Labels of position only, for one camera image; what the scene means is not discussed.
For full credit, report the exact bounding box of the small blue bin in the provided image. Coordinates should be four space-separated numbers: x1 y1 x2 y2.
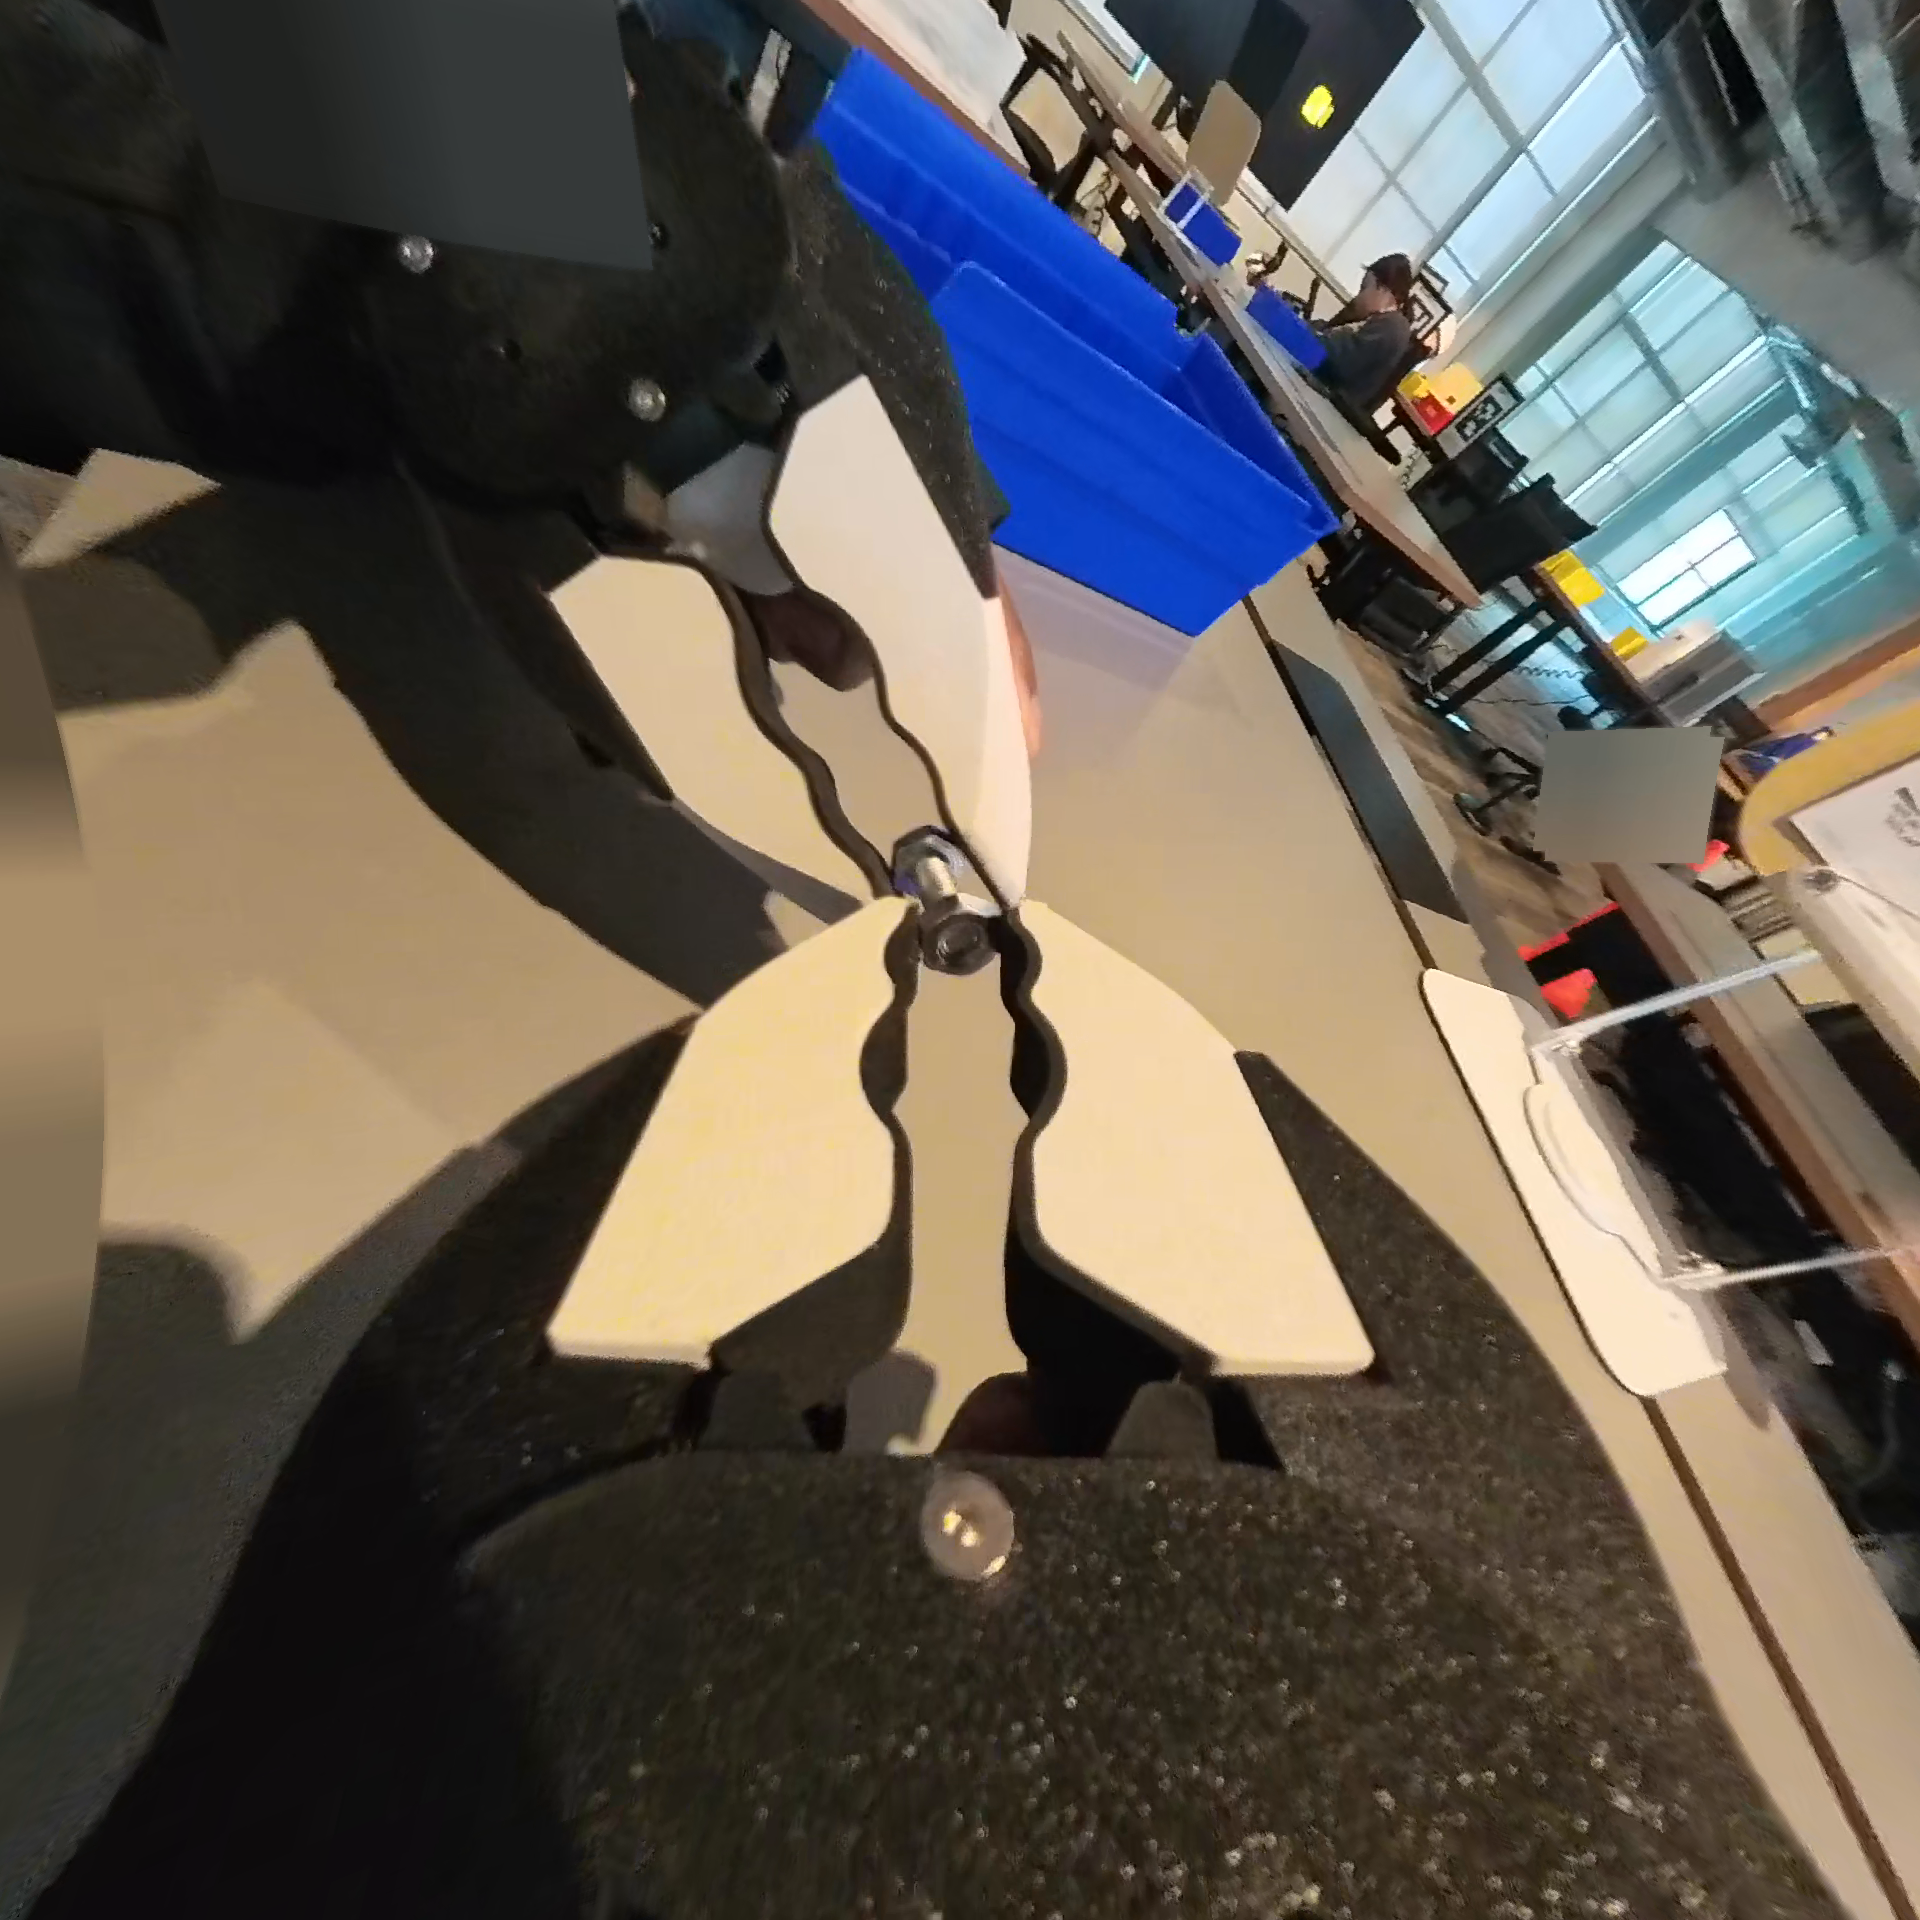
1165 180 1328 377

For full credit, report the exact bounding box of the person's left hand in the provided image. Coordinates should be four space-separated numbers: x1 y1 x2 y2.
744 578 1046 758

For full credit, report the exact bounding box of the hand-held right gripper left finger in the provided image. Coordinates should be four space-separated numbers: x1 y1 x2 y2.
549 903 917 1368

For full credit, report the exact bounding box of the silver metal bolt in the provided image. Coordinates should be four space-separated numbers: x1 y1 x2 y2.
917 896 1006 980

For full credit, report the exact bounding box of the black monitor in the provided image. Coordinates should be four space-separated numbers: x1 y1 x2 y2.
1126 0 1428 212

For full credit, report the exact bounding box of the desk cable flap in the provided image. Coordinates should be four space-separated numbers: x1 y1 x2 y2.
1260 640 1477 925

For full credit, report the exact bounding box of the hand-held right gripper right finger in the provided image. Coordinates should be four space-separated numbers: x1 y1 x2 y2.
1006 907 1374 1383

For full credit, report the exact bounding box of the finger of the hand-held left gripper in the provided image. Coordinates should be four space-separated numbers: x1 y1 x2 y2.
549 557 902 903
766 377 1041 907

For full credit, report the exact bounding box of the blue plastic storage bin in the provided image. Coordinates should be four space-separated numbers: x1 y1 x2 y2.
809 45 1342 640

